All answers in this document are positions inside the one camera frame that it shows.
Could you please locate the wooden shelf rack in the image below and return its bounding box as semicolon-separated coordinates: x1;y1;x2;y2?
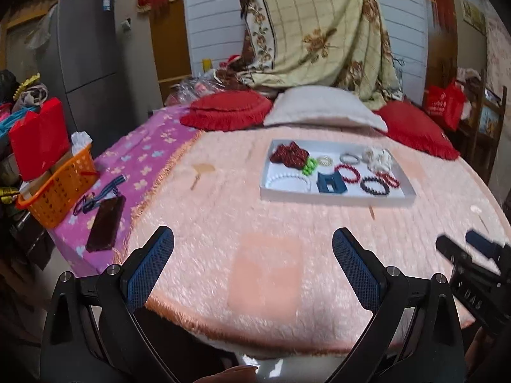
455;68;507;184

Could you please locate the blue lanyard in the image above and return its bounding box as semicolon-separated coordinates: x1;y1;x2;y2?
72;175;127;217

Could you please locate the gold fan hairpin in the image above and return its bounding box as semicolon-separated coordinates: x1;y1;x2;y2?
190;163;216;190

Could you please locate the white pearl necklace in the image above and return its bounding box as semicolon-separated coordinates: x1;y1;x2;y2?
265;172;313;192

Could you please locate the left red fringed cushion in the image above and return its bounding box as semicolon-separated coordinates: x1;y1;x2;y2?
180;90;273;131

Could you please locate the right red fringed cushion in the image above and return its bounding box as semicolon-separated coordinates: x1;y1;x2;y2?
374;100;460;161

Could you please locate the red box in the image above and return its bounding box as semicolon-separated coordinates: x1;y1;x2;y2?
9;98;70;182

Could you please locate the white shell hairpin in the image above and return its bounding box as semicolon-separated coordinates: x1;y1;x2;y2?
470;205;489;233

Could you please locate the white pillow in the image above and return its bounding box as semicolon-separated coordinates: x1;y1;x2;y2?
263;86;388;133

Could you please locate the floral cream quilt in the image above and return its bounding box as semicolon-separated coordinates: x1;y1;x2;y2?
226;0;404;111

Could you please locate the red bead bracelet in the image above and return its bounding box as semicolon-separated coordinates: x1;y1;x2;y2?
334;163;363;185

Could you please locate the purple floral blanket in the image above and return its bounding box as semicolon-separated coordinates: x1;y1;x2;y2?
50;106;198;277

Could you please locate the green chain bracelet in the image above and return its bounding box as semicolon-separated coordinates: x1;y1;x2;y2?
301;156;320;177

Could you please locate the orange plastic basket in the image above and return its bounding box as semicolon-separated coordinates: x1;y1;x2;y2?
16;144;100;229

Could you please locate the red shopping bag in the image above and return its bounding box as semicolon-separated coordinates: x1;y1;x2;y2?
423;79;466;131

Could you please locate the dark red beaded necklace bundle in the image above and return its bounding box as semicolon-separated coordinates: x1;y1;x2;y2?
268;140;311;170

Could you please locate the white jewelry tray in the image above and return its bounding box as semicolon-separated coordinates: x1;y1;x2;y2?
260;139;416;207

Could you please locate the dark brown bead bracelet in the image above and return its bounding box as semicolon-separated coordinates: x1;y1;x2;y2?
359;176;392;197

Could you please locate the red coral bracelet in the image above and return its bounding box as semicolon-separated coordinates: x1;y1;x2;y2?
375;170;401;190

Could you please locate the white shell jewelry pile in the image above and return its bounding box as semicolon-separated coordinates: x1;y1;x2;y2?
362;147;394;174

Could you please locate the dark red phone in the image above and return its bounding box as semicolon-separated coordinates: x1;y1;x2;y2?
86;195;126;252

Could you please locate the clear plastic bag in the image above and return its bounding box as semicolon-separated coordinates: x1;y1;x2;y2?
164;69;245;106

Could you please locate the grey refrigerator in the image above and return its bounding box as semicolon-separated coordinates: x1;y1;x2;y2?
34;0;136;157

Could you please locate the red fringed cushion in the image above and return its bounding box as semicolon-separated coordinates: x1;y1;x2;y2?
374;100;460;161
180;90;273;131

